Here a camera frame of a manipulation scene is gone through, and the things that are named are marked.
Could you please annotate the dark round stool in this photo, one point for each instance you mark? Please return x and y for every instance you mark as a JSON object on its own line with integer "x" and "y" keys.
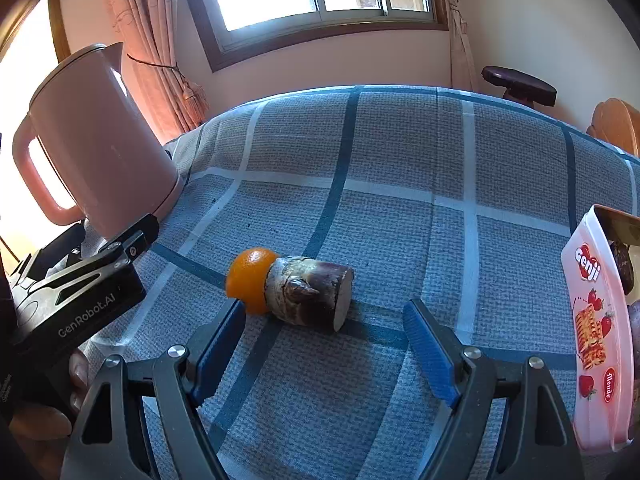
{"x": 520, "y": 85}

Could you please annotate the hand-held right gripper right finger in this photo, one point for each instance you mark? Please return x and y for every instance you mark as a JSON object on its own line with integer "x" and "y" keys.
{"x": 431, "y": 352}

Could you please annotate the pink electric kettle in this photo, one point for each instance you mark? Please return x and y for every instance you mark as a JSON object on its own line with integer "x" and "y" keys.
{"x": 100, "y": 150}

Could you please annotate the brown framed window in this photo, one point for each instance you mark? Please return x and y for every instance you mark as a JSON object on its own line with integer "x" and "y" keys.
{"x": 320, "y": 5}

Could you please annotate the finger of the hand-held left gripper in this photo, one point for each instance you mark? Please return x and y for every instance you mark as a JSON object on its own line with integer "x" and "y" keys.
{"x": 137, "y": 237}
{"x": 55, "y": 250}

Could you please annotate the person's left hand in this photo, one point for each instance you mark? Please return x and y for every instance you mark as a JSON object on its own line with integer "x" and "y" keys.
{"x": 40, "y": 430}

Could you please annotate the pink patterned curtain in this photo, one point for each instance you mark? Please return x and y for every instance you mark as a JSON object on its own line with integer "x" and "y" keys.
{"x": 460, "y": 35}
{"x": 155, "y": 45}

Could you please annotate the cut taro piece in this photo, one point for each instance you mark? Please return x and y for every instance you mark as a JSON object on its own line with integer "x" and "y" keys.
{"x": 305, "y": 292}

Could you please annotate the blue plaid tablecloth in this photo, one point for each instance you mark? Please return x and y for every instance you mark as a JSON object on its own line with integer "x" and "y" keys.
{"x": 400, "y": 185}

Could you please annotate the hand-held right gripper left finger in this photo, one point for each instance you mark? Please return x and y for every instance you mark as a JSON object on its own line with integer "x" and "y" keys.
{"x": 220, "y": 345}

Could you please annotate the orange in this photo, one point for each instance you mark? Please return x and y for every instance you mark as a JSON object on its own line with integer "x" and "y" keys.
{"x": 247, "y": 280}

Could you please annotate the metal tin box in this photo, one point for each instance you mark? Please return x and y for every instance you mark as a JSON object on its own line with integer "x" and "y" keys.
{"x": 592, "y": 320}

